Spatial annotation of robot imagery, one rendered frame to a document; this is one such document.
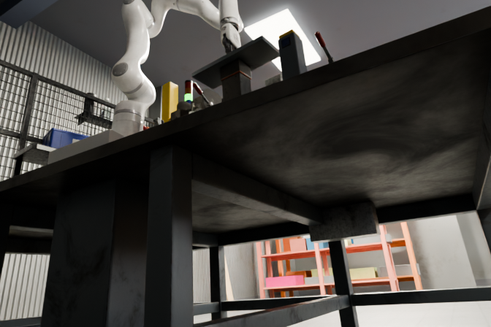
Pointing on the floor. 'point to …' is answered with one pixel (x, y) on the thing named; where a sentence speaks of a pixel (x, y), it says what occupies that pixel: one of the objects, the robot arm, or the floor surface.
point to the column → (98, 257)
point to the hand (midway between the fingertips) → (231, 58)
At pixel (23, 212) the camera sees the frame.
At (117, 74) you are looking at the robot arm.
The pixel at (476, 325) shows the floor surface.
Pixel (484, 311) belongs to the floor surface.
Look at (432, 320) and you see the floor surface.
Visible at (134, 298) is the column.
